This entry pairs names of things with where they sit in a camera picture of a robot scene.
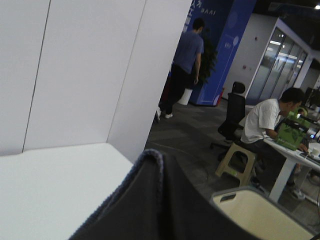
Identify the dark navy towel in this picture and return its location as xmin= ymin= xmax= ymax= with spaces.
xmin=71 ymin=149 xmax=254 ymax=240

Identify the black office chair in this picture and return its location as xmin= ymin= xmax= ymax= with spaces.
xmin=218 ymin=81 xmax=246 ymax=142

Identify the potted green plant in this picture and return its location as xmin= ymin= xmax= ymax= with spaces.
xmin=186 ymin=27 xmax=218 ymax=105

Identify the standing man in blue shirt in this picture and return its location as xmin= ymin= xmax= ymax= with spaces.
xmin=155 ymin=17 xmax=205 ymax=121

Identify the white partition panel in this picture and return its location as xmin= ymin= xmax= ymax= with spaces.
xmin=0 ymin=0 xmax=191 ymax=161

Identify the seated man in white shirt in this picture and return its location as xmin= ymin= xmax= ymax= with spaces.
xmin=240 ymin=87 xmax=305 ymax=191

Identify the beige plastic stool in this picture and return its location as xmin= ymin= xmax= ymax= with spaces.
xmin=215 ymin=141 xmax=258 ymax=187

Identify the blue display pillar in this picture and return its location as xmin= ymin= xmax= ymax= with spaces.
xmin=183 ymin=0 xmax=256 ymax=106

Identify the cream fabric storage bin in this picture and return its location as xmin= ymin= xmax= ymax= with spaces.
xmin=210 ymin=186 xmax=320 ymax=240

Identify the green gift bag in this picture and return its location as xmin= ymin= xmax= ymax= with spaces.
xmin=275 ymin=110 xmax=308 ymax=151

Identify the white office desk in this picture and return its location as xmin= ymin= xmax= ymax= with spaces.
xmin=263 ymin=137 xmax=320 ymax=203

